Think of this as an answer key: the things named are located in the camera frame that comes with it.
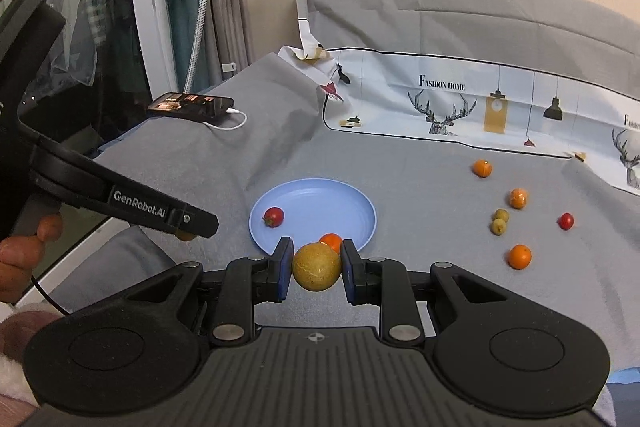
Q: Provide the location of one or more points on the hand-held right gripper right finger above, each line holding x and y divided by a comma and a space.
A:
348, 272

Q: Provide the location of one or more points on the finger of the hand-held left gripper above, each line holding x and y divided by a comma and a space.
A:
197, 222

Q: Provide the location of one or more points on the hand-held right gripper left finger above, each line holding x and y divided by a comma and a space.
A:
286, 269

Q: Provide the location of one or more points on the yellow-green round fruit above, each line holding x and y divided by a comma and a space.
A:
316, 268

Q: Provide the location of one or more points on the blue round plate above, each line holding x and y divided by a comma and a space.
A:
320, 207

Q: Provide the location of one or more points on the small orange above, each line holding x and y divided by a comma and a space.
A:
519, 256
482, 168
331, 239
518, 198

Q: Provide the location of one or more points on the person's left hand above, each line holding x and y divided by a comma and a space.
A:
20, 262

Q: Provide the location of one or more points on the red cherry tomato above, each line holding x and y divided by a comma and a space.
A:
566, 221
274, 217

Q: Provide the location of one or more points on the grey bed sheet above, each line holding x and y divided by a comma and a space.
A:
425, 187

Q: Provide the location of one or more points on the black smartphone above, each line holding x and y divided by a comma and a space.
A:
190, 104

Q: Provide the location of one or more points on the small green fruit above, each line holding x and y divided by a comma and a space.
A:
501, 215
498, 227

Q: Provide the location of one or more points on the pink fuzzy clothing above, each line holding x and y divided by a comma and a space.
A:
17, 347

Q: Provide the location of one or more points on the teal cloth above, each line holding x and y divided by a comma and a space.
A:
172, 17

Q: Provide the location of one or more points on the grey deer print duvet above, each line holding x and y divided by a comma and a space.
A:
450, 47

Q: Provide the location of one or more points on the light blue cloth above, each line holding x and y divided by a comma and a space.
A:
625, 377

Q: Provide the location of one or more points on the white door frame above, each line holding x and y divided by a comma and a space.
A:
145, 7

